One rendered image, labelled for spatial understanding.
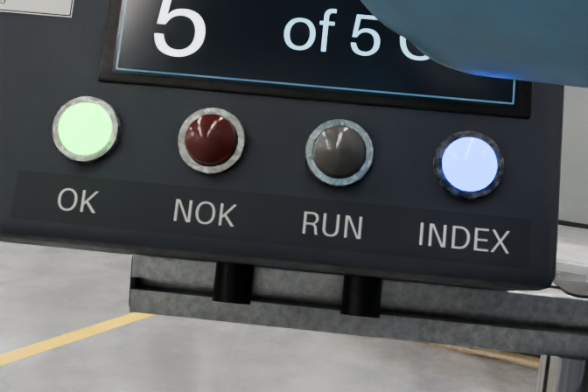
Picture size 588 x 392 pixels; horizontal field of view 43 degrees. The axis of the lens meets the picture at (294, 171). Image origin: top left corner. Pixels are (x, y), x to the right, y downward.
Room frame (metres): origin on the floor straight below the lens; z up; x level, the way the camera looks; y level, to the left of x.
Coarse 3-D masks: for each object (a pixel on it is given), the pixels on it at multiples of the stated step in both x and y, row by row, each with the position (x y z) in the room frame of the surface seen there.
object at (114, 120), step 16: (64, 112) 0.30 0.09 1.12; (80, 112) 0.29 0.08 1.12; (96, 112) 0.29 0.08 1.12; (112, 112) 0.30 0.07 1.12; (64, 128) 0.29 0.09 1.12; (80, 128) 0.29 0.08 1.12; (96, 128) 0.29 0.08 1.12; (112, 128) 0.29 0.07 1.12; (64, 144) 0.29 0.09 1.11; (80, 144) 0.29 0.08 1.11; (96, 144) 0.29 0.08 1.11; (112, 144) 0.29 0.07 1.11; (80, 160) 0.29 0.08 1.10; (96, 160) 0.29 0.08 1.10
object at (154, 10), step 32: (128, 0) 0.31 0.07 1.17; (160, 0) 0.31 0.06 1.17; (192, 0) 0.31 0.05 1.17; (224, 0) 0.31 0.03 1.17; (128, 32) 0.31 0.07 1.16; (160, 32) 0.31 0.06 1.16; (192, 32) 0.31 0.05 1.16; (224, 32) 0.31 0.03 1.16; (128, 64) 0.30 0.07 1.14; (160, 64) 0.30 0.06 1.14; (192, 64) 0.30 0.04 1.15; (224, 64) 0.30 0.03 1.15
